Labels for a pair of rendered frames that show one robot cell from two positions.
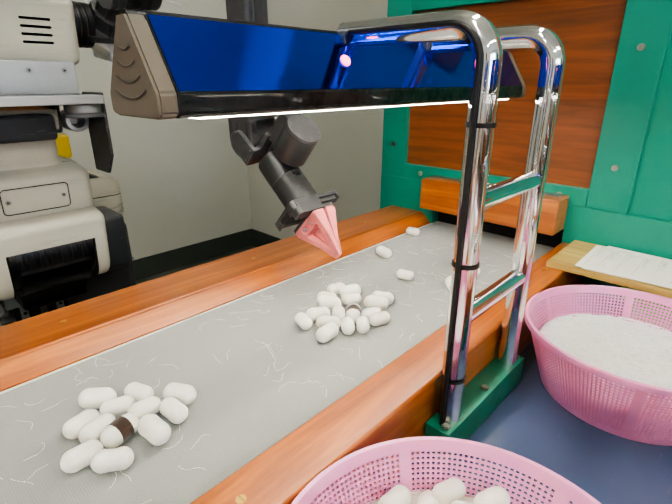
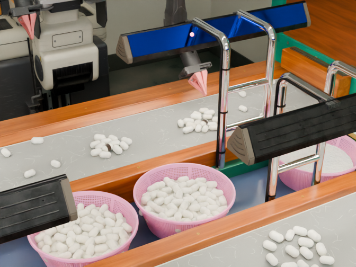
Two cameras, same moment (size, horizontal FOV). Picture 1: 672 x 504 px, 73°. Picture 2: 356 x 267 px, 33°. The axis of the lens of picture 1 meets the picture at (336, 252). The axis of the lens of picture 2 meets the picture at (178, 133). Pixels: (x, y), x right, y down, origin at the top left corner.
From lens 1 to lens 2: 129 cm
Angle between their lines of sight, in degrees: 18
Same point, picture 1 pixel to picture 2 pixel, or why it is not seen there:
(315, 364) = (178, 140)
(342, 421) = (175, 156)
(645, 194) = not seen: outside the picture
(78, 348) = (91, 119)
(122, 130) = not seen: outside the picture
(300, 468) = (157, 164)
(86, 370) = (94, 128)
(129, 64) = (121, 48)
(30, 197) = (64, 38)
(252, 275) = (166, 98)
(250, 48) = (156, 38)
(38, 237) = (67, 60)
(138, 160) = not seen: outside the picture
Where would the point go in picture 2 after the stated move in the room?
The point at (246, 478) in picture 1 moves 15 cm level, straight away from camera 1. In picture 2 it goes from (141, 163) to (146, 136)
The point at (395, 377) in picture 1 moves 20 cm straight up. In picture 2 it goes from (201, 148) to (203, 86)
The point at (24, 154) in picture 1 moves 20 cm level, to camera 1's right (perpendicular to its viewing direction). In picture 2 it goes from (63, 15) to (112, 20)
